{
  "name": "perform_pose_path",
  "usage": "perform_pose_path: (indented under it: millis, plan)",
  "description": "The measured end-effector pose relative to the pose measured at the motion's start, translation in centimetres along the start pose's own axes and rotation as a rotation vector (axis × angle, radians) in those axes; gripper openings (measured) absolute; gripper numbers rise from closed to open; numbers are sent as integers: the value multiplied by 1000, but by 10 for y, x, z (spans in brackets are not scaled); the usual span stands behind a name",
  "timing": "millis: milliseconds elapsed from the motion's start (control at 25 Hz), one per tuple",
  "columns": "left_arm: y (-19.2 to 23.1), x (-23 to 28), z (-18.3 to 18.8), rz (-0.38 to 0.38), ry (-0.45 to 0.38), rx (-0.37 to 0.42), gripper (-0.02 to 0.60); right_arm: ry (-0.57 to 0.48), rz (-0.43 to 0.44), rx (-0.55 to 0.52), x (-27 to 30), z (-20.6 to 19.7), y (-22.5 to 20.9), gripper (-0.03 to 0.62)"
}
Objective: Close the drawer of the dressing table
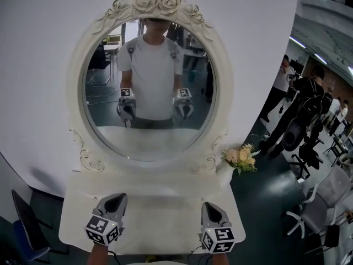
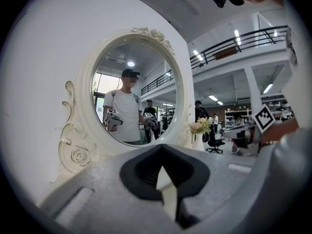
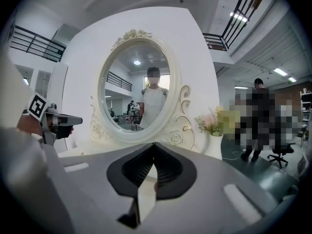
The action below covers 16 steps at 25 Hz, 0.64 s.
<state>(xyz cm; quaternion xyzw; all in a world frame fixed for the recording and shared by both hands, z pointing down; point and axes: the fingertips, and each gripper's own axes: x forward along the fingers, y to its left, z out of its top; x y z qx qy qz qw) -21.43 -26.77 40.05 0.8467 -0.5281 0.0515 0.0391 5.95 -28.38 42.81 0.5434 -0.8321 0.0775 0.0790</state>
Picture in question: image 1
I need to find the black office chair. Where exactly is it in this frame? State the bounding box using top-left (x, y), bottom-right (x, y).
top-left (288, 136), bottom-right (325, 181)

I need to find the white ornate dressing table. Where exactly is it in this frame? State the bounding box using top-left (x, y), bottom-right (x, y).
top-left (58, 0), bottom-right (247, 257)

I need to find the row of ceiling lights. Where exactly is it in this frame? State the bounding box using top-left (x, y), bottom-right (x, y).
top-left (288, 0), bottom-right (353, 80)

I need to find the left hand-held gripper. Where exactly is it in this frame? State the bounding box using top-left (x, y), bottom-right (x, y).
top-left (84, 192), bottom-right (129, 247)

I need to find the person's left forearm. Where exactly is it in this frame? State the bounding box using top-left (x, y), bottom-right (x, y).
top-left (88, 243), bottom-right (110, 265)

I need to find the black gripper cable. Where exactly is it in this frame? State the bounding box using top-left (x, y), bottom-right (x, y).
top-left (107, 249), bottom-right (121, 265)
top-left (187, 245), bottom-right (204, 262)

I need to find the black stool with wooden legs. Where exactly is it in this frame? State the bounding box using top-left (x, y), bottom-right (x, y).
top-left (311, 223), bottom-right (342, 256)

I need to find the oval white-framed mirror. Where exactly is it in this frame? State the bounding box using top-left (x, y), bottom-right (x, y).
top-left (81, 18), bottom-right (218, 163)

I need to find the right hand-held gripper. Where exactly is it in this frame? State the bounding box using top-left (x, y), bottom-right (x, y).
top-left (197, 202), bottom-right (236, 255)

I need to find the person's right forearm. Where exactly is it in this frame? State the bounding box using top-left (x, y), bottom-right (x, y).
top-left (209, 252), bottom-right (229, 265)

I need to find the black wheeled robot base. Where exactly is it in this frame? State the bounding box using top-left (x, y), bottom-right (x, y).
top-left (283, 118), bottom-right (307, 152)

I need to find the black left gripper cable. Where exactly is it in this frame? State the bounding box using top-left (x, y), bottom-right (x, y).
top-left (107, 249), bottom-right (121, 265)

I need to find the pale yellow flower bouquet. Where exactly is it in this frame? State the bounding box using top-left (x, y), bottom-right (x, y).
top-left (220, 143), bottom-right (261, 177)

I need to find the dark blue chair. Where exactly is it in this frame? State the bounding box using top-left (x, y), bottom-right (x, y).
top-left (11, 189), bottom-right (70, 262)

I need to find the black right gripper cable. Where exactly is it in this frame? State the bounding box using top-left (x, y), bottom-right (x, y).
top-left (187, 245), bottom-right (204, 262)

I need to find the white mesh office chair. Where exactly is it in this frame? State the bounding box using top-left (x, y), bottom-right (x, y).
top-left (286, 169), bottom-right (353, 239)

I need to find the white vase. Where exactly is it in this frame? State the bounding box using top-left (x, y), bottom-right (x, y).
top-left (220, 165), bottom-right (236, 189)

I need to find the floor cable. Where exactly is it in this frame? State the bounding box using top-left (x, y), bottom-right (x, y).
top-left (249, 132), bottom-right (271, 144)

